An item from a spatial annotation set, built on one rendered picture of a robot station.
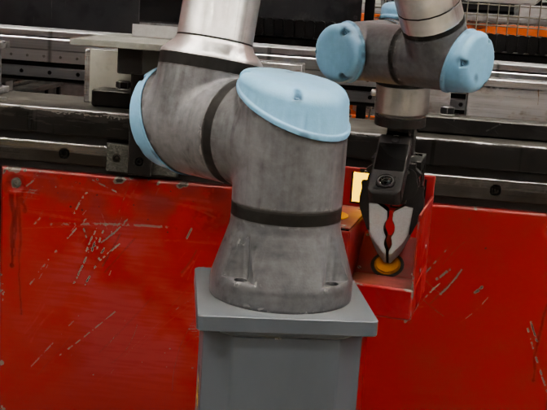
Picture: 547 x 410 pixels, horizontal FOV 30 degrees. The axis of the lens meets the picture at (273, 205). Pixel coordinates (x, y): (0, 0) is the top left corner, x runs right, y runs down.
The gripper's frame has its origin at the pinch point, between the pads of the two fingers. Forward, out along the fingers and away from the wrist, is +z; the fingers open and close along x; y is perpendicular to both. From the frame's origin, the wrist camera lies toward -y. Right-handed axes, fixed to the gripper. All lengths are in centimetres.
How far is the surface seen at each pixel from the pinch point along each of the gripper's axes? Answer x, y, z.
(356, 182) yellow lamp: 6.7, 9.4, -7.7
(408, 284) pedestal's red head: -3.7, -4.0, 2.4
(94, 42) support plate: 48, 7, -26
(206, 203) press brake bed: 34.0, 19.7, 1.6
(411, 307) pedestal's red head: -4.8, -6.8, 4.6
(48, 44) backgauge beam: 80, 53, -18
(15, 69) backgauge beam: 87, 52, -12
